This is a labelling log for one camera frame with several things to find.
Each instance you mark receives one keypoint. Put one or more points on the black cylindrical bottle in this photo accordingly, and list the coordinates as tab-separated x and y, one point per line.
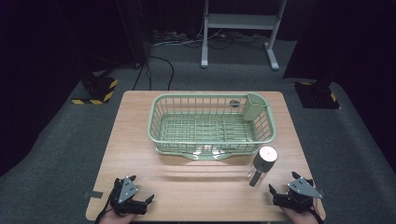
264	161

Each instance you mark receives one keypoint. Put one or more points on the green plastic dish rack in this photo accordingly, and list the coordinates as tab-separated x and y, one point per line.
205	127

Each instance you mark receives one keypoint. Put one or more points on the green utensil holder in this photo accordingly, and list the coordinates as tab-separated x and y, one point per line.
253	107

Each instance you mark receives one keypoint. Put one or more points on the yellow-black striped stand base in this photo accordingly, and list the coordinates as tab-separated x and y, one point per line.
99	90
319	95

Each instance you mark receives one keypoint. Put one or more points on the green drip tray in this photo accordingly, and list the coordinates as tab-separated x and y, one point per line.
205	155

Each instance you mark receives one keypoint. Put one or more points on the grey tape strip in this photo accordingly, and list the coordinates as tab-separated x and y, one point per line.
92	194

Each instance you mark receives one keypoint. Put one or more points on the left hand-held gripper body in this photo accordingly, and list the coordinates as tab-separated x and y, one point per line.
127	190

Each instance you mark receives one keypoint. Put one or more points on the person's right hand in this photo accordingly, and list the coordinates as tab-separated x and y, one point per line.
300	217

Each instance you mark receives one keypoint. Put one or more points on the dark curtain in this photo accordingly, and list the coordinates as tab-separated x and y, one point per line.
40	62
355	46

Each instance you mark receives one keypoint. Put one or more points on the grey metal stand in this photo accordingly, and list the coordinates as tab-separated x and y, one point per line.
239	21

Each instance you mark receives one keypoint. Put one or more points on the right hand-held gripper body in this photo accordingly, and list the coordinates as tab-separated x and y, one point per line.
299	193

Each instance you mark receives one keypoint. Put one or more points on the person's left hand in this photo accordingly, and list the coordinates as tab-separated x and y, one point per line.
116	218

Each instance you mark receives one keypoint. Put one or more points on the round grey table grommet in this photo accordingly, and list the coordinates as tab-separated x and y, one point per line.
234	103

